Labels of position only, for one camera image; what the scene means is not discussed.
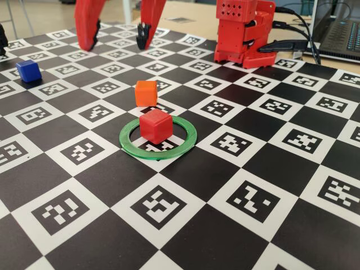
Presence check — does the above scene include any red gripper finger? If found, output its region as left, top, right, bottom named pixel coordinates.
left=74, top=0, right=110, bottom=52
left=136, top=0, right=168, bottom=51

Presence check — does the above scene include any blue cube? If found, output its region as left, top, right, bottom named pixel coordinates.
left=15, top=59, right=43, bottom=83

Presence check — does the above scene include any orange cube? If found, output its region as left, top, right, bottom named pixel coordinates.
left=134, top=80, right=158, bottom=107

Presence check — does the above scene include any red cube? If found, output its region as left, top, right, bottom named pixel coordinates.
left=139, top=109, right=173, bottom=145

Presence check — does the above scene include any red robot base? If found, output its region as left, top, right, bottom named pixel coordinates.
left=213, top=11, right=277, bottom=70

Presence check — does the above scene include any black stand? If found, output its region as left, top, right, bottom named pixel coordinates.
left=0, top=24, right=9, bottom=56

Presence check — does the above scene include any black white marker checkerboard mat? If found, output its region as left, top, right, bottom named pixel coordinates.
left=0, top=22, right=360, bottom=270

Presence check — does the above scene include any dark laptop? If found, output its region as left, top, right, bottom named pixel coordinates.
left=305, top=0, right=360, bottom=64

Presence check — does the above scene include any white post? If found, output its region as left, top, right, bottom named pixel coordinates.
left=123, top=0, right=133, bottom=25

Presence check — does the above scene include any green ring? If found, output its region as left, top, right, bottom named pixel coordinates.
left=119, top=115, right=197, bottom=161

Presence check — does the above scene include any thick black plug cable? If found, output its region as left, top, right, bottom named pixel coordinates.
left=258, top=39, right=310, bottom=55

